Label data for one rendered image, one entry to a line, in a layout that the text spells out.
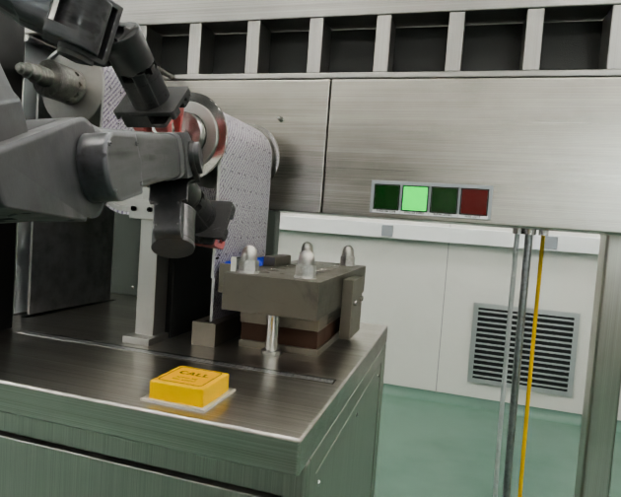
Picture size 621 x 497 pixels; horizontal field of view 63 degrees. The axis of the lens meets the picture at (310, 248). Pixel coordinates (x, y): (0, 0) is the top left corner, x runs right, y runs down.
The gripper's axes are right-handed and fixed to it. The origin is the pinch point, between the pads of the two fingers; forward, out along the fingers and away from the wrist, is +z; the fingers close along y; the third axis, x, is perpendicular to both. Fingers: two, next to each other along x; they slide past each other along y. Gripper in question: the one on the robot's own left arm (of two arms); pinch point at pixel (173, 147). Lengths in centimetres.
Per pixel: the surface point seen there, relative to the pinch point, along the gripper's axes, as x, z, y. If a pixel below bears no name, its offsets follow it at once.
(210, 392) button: -36.8, 5.2, 19.3
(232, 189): 2.0, 11.1, 6.0
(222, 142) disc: 3.9, 2.1, 6.4
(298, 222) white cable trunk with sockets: 166, 206, -65
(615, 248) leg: 26, 49, 78
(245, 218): 2.9, 19.5, 5.9
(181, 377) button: -35.6, 5.1, 15.1
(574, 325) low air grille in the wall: 131, 245, 115
